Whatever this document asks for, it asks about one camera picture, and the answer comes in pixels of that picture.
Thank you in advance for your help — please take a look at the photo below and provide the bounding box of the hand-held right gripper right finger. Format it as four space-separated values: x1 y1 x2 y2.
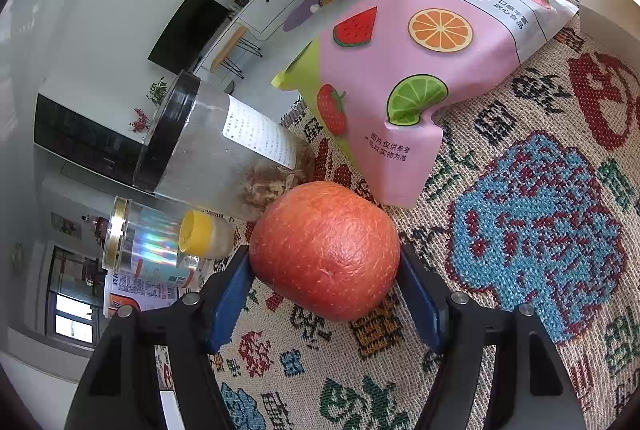
397 243 588 430

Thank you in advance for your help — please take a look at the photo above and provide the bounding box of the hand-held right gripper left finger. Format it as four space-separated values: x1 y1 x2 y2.
64 244 256 430

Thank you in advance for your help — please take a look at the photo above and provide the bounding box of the red apple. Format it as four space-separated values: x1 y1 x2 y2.
249 181 402 322

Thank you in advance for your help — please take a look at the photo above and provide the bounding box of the small yellow lid jar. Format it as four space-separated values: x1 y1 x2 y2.
179 209 236 259

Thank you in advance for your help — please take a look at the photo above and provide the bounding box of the printed woven tablecloth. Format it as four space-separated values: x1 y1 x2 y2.
155 0 640 430

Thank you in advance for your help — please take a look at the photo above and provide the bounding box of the holographic canister gold rim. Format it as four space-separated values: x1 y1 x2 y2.
101 196 201 289

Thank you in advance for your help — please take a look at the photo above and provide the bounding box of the clear jar black lid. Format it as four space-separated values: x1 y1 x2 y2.
133 70 316 222

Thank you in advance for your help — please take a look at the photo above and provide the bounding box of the red flower plant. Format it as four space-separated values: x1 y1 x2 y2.
130 107 154 131

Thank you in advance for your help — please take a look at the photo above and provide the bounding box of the dark glass bookshelf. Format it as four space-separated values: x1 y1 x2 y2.
33 92 152 197

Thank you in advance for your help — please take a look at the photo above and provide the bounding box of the green plant in teal pot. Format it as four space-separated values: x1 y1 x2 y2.
146 77 169 106

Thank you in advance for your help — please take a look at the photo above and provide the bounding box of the pink printed snack bag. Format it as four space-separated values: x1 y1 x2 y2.
271 0 580 210

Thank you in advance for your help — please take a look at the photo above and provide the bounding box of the wooden bench with hairpin legs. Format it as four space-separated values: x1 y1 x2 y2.
210 25 264 74

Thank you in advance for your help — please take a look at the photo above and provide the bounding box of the black flat television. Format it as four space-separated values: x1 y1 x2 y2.
147 0 232 72

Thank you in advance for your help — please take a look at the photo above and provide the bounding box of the purple round floor mat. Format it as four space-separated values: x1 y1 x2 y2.
282 0 327 34

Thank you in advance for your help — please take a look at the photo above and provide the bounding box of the white television cabinet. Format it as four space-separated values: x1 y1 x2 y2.
192 0 307 86

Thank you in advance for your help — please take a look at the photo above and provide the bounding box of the cream flat box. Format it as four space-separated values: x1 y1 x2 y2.
580 0 640 57

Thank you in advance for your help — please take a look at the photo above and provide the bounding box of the framed wall painting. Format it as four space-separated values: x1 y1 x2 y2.
50 212 84 239

